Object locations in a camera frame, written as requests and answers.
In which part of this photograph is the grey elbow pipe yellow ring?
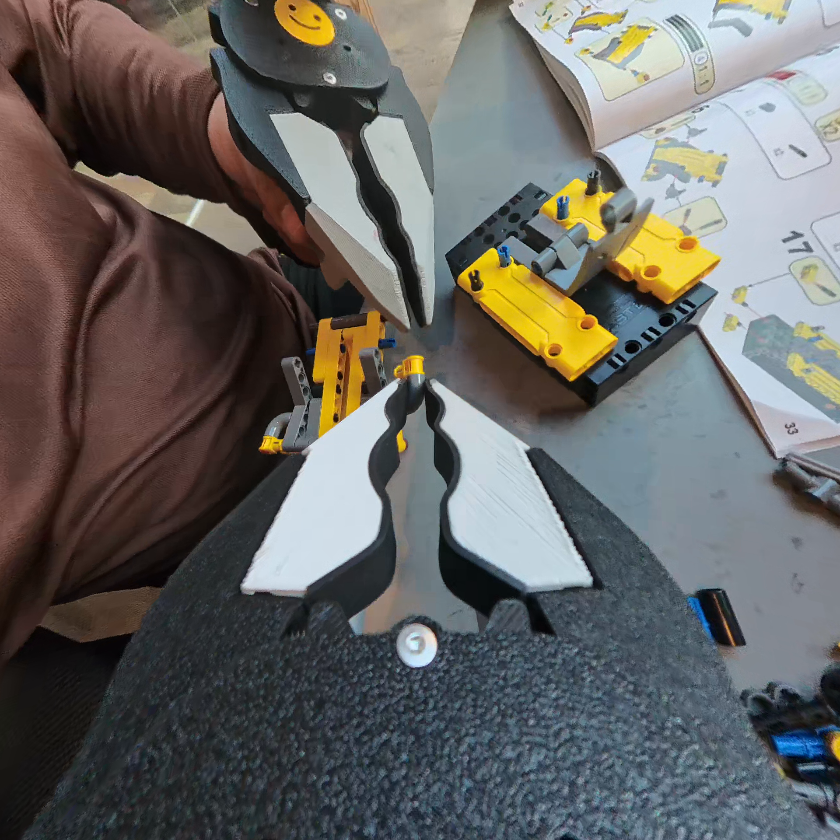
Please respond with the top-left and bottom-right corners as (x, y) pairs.
(392, 354), (429, 413)

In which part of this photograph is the open instruction booklet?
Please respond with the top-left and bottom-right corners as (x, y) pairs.
(508, 0), (840, 460)

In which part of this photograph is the yellow panel vehicle assembly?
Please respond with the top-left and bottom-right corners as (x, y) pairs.
(258, 311), (411, 457)

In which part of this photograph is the grey desk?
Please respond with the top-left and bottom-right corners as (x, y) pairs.
(315, 0), (840, 834)

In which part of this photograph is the black base yellow panel assembly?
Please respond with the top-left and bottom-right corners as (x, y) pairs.
(445, 167), (723, 406)

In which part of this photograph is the pile of small building pieces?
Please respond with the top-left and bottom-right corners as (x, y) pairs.
(738, 453), (840, 809)

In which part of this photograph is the black and blue connector piece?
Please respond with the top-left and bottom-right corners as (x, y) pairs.
(686, 588), (748, 648)

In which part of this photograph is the person's left hand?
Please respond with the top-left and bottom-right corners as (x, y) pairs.
(209, 97), (322, 266)

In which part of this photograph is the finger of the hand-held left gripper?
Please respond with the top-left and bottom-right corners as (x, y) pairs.
(269, 112), (413, 332)
(361, 117), (437, 328)

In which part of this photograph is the person's left forearm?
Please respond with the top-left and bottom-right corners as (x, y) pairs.
(0, 0), (227, 206)

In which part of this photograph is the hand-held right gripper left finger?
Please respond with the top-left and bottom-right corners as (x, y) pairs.
(240, 379), (409, 619)

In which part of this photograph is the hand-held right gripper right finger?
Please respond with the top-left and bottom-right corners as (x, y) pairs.
(425, 381), (595, 619)

